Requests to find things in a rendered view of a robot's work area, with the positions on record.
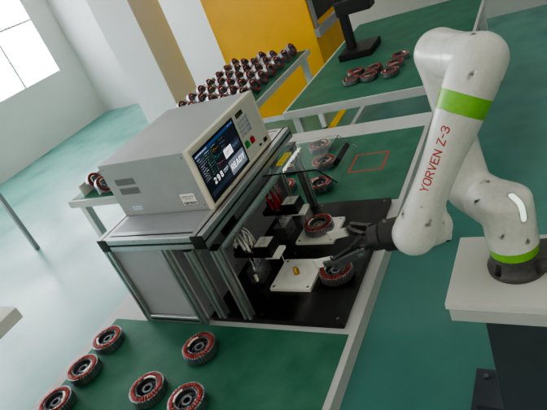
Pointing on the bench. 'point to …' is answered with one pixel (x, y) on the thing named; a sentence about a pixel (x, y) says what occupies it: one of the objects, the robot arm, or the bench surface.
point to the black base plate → (331, 319)
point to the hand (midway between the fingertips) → (325, 249)
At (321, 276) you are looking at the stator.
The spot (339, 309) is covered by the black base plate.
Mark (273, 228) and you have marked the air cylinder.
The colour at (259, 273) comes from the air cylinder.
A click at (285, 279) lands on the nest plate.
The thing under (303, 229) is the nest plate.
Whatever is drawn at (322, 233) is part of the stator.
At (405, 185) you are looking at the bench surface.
